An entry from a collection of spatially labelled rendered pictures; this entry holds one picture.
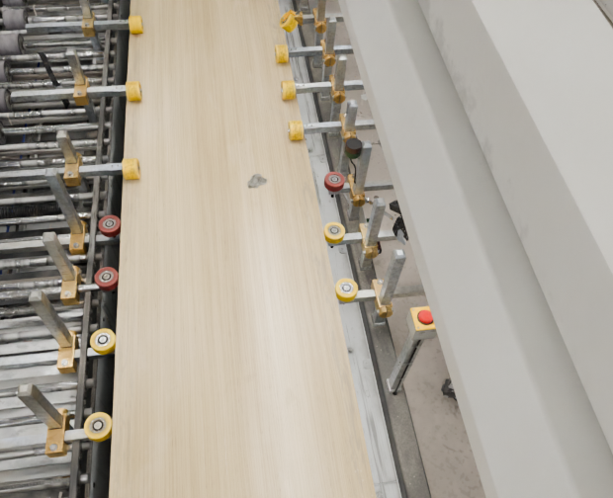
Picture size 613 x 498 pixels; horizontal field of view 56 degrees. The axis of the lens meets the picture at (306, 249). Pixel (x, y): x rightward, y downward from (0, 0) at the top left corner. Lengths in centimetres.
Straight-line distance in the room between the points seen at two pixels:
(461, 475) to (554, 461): 254
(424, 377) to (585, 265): 269
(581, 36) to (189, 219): 195
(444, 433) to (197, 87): 193
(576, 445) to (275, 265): 182
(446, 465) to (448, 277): 249
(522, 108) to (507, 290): 9
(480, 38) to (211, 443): 160
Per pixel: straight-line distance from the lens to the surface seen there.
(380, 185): 239
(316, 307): 199
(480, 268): 33
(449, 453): 284
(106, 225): 225
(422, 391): 291
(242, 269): 206
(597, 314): 26
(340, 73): 255
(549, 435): 30
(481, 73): 34
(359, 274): 231
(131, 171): 232
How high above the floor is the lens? 264
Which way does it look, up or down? 55 degrees down
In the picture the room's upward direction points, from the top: 5 degrees clockwise
